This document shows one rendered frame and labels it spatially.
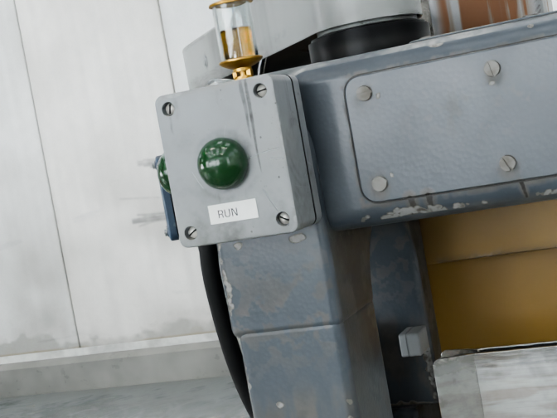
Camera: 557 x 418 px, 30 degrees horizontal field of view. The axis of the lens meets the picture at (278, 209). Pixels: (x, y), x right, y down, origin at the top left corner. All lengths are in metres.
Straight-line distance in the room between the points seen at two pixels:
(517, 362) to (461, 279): 0.15
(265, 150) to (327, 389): 0.16
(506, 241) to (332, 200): 0.26
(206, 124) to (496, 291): 0.39
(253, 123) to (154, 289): 6.02
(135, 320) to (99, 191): 0.85
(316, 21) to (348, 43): 0.04
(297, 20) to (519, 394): 0.32
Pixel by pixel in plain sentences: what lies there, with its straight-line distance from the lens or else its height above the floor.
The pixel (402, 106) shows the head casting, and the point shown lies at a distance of 0.61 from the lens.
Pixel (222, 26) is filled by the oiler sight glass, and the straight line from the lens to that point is 0.67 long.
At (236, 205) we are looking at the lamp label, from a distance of 0.59.
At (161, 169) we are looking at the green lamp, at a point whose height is 1.29.
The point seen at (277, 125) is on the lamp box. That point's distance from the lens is 0.58.
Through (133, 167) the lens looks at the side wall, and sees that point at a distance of 6.55.
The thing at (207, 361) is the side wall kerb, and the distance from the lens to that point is 6.49.
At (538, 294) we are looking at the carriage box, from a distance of 0.91.
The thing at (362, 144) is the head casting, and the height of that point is 1.28.
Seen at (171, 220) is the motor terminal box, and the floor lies 1.24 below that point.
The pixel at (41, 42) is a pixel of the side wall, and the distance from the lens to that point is 6.87.
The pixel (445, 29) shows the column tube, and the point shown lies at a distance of 1.11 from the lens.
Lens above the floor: 1.29
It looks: 3 degrees down
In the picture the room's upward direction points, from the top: 10 degrees counter-clockwise
